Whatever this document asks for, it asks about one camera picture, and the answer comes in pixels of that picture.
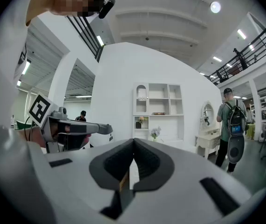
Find person's head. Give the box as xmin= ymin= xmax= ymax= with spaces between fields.
xmin=25 ymin=0 xmax=105 ymax=27

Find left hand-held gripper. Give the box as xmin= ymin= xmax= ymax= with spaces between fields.
xmin=27 ymin=92 xmax=114 ymax=154

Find person's left forearm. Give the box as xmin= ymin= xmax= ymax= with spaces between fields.
xmin=18 ymin=128 xmax=47 ymax=149

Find round white mirror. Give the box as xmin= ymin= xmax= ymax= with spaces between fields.
xmin=199 ymin=100 xmax=215 ymax=131

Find round ceiling light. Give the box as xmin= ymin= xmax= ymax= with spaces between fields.
xmin=210 ymin=1 xmax=222 ymax=14

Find white dressing table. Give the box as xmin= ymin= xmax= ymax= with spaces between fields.
xmin=195 ymin=127 xmax=222 ymax=160

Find person's left hand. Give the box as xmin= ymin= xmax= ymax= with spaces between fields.
xmin=80 ymin=133 xmax=93 ymax=149

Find black tripod device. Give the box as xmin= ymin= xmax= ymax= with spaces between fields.
xmin=232 ymin=47 xmax=249 ymax=70

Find black cable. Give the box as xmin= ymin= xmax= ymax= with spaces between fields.
xmin=24 ymin=116 xmax=36 ymax=142

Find person's white t-shirt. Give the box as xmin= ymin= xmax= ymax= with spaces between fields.
xmin=0 ymin=8 xmax=39 ymax=130

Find green chair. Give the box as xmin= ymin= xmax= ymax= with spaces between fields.
xmin=15 ymin=119 xmax=33 ymax=131

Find purple flowers in vase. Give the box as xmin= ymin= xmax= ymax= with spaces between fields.
xmin=149 ymin=126 xmax=162 ymax=143

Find orange flowers in black pot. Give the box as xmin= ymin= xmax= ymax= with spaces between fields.
xmin=136 ymin=116 xmax=149 ymax=129

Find black metal railing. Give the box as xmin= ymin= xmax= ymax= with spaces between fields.
xmin=65 ymin=15 xmax=106 ymax=63
xmin=206 ymin=20 xmax=266 ymax=86

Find yellow green covered table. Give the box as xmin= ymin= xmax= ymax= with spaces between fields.
xmin=245 ymin=123 xmax=256 ymax=140

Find white shelf unit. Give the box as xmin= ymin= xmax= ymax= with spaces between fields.
xmin=132 ymin=82 xmax=185 ymax=142

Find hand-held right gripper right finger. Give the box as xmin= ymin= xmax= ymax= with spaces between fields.
xmin=123 ymin=138 xmax=251 ymax=224

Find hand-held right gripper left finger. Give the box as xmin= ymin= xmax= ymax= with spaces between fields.
xmin=44 ymin=138 xmax=135 ymax=224

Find black head camera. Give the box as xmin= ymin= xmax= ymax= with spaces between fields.
xmin=98 ymin=0 xmax=116 ymax=19

